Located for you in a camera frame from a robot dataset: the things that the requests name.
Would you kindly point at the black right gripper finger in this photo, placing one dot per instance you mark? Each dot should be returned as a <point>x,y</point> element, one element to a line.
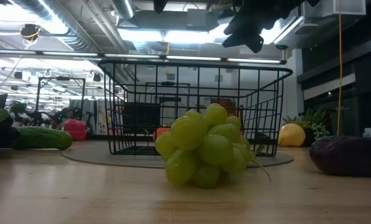
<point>247,42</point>
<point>235,28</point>

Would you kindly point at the yellow pear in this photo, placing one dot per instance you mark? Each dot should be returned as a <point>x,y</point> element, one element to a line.
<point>291,135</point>

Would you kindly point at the long linear ceiling light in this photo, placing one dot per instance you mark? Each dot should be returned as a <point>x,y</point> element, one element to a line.
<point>132,56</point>

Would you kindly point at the silver ventilation duct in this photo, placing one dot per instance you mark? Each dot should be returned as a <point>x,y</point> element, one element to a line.
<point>64,21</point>

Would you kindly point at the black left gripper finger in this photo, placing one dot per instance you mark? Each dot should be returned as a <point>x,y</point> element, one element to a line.
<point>160,4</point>

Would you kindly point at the black frame rig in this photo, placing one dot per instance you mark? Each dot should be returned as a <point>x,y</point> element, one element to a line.
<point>61,79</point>

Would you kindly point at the green cucumber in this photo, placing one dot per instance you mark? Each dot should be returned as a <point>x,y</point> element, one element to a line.
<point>45,138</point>

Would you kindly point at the white ceiling air unit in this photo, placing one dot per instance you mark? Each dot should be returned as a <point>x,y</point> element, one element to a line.
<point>343,7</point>

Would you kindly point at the round grey mat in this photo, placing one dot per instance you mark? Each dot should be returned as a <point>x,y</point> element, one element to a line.
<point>89,154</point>

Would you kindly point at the green grape bunch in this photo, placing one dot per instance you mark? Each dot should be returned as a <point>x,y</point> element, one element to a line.
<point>216,149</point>

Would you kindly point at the potted succulent plant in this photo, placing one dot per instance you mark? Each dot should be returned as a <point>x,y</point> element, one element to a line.
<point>315,124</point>

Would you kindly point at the green background plant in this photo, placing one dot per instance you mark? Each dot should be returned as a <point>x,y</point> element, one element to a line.
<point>18,108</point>

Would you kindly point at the mandarin bunch with leaves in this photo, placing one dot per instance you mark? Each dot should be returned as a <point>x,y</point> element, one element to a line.
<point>161,133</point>

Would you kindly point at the dark purple eggplant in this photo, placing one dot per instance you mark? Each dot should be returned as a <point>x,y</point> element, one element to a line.
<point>346,155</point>

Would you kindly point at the red bell pepper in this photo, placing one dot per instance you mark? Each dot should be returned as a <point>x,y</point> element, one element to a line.
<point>76,130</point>

